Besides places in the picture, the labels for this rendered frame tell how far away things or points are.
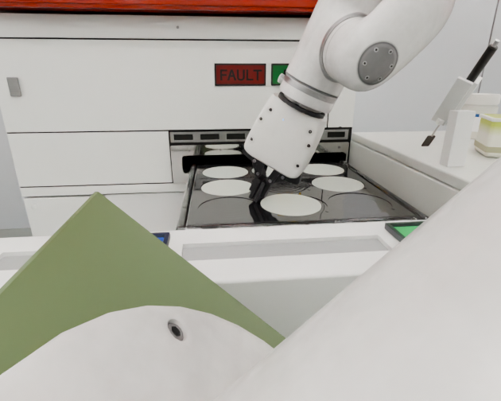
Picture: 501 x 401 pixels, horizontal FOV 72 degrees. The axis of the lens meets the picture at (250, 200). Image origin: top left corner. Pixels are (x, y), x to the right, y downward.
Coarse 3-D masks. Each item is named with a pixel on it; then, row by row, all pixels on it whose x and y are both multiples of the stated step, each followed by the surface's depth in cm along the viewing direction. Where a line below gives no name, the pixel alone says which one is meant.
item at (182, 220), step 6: (192, 168) 77; (192, 174) 73; (192, 180) 69; (186, 186) 65; (192, 186) 66; (186, 192) 62; (186, 198) 58; (186, 204) 56; (180, 210) 54; (186, 210) 54; (180, 216) 51; (186, 216) 52; (180, 222) 49; (186, 222) 50
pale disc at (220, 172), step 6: (210, 168) 79; (216, 168) 79; (222, 168) 79; (228, 168) 79; (234, 168) 79; (240, 168) 79; (204, 174) 74; (210, 174) 74; (216, 174) 74; (222, 174) 74; (228, 174) 74; (234, 174) 74; (240, 174) 74
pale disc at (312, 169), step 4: (312, 164) 82; (316, 164) 82; (320, 164) 82; (324, 164) 82; (308, 168) 79; (312, 168) 79; (316, 168) 79; (320, 168) 79; (324, 168) 79; (328, 168) 79; (332, 168) 79; (336, 168) 79; (340, 168) 79; (304, 172) 75; (308, 172) 75; (312, 172) 75; (316, 172) 75; (320, 172) 75; (324, 172) 75; (328, 172) 75; (332, 172) 75; (336, 172) 75; (340, 172) 75
